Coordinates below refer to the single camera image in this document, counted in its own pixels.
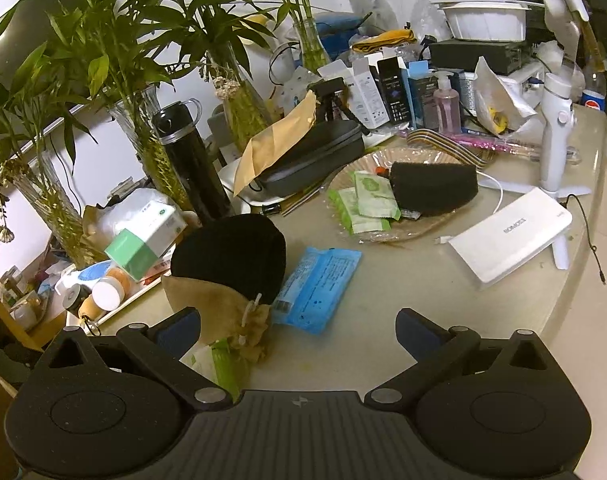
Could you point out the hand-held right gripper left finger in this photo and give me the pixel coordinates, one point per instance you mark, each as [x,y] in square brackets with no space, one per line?
[183,332]

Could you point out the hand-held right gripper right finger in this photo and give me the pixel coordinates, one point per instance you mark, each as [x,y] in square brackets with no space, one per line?
[416,332]

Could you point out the brown burlap pouch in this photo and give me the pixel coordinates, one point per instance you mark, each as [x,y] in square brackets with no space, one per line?
[208,305]

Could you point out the black foam sponge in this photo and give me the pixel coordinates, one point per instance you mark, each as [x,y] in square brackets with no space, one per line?
[228,255]
[433,187]

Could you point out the blue plastic packet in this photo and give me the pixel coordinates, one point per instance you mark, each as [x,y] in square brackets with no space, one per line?
[318,285]

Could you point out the green white wipes packet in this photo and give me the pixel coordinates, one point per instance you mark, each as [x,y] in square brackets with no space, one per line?
[223,365]

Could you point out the white plastic tray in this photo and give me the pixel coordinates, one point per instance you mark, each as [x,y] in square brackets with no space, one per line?
[133,300]

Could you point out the white lid jar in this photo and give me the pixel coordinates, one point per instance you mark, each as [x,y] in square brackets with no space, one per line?
[105,294]

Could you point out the green and white box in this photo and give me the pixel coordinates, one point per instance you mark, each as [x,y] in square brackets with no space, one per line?
[143,240]

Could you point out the wicker plate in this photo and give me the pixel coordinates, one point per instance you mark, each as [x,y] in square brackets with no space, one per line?
[423,226]

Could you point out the white blue spray bottle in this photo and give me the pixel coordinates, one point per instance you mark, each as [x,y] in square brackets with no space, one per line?
[90,274]

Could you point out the black round jar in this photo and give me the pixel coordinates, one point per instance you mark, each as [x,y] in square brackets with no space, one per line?
[73,297]

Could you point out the white power bank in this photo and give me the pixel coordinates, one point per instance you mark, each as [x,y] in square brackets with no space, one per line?
[508,235]

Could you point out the green tea packets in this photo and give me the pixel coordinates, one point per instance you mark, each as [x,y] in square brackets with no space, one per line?
[376,190]

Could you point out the small black plug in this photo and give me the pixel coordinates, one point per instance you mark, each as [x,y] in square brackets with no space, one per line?
[272,208]

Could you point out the white plate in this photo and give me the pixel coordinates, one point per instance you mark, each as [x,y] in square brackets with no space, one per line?
[233,186]

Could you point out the black thermos bottle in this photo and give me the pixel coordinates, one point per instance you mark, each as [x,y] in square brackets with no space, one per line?
[193,170]

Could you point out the bamboo plant in glass vase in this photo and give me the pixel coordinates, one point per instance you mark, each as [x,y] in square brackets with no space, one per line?
[148,150]
[53,220]
[311,50]
[241,110]

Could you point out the brown paper envelope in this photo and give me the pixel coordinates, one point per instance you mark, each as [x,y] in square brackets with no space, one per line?
[268,155]

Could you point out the dark grey zip case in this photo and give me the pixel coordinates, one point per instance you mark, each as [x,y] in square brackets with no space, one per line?
[313,160]

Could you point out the pink glitter pens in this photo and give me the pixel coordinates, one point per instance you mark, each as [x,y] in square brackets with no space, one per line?
[503,146]

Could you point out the pink pump bottle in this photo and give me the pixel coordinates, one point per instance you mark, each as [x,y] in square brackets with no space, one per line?
[448,110]

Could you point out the blue black product box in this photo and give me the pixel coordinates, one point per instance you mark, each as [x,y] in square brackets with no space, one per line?
[422,95]

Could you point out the white product box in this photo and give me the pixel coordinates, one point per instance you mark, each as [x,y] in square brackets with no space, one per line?
[369,95]

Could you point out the black mini tripod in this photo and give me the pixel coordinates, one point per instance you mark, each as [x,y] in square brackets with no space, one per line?
[333,92]

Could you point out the white crumpled paper bag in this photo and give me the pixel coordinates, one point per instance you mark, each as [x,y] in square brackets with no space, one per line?
[498,90]

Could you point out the white phone gimbal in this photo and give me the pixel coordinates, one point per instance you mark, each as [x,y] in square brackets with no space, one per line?
[558,110]

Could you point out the black flat box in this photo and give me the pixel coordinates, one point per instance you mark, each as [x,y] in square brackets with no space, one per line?
[473,57]

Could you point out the clear soda bottle blue label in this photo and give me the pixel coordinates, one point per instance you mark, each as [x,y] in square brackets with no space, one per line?
[594,100]

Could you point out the yellow cloth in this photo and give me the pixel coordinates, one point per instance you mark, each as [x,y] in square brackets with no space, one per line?
[383,40]

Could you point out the white plastic bowl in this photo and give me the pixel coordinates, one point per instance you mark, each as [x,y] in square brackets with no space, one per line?
[488,20]

